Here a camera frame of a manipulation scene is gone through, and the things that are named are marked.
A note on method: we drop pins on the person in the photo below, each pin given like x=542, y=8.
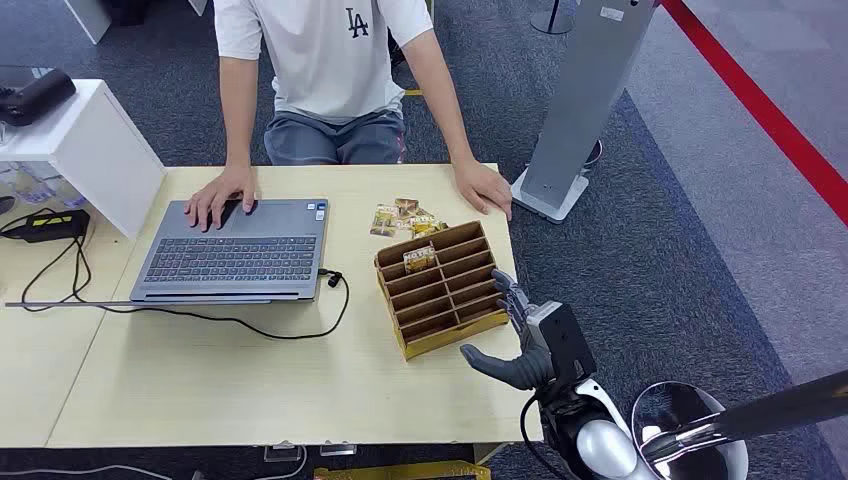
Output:
x=331, y=66

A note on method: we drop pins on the person's right forearm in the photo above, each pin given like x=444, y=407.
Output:
x=238, y=126

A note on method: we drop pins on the white box cabinet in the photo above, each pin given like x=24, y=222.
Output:
x=99, y=152

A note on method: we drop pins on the white furniture panel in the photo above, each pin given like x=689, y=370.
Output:
x=89, y=16

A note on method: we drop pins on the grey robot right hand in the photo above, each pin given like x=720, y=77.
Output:
x=523, y=371

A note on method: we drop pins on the clear table bracket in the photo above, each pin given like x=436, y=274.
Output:
x=338, y=449
x=281, y=453

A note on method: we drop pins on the round silver dome base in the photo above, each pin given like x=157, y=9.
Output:
x=669, y=404

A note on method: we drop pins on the person's left hand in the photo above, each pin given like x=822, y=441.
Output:
x=484, y=185

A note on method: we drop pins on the dark metal rod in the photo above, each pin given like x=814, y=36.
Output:
x=795, y=404

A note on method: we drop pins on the wooden slotted card holder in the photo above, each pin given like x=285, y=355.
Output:
x=450, y=318

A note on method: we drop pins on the round stanchion base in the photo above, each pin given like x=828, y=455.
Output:
x=553, y=23

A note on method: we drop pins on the grey laptop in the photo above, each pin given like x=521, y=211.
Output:
x=265, y=225

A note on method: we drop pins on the black device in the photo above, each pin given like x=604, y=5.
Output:
x=36, y=96

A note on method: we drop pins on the clear plastic packaging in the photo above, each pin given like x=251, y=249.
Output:
x=40, y=185

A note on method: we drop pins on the grey kiosk stand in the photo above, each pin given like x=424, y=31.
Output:
x=583, y=99

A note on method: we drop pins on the person's left forearm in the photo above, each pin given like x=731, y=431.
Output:
x=450, y=119

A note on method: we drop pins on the person's right hand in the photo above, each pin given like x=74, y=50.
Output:
x=222, y=192

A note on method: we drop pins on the yellow frame under table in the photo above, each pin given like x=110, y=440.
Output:
x=397, y=472

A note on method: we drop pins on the black power adapter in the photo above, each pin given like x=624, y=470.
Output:
x=56, y=226

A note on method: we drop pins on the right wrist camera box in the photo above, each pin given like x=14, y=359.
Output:
x=563, y=338

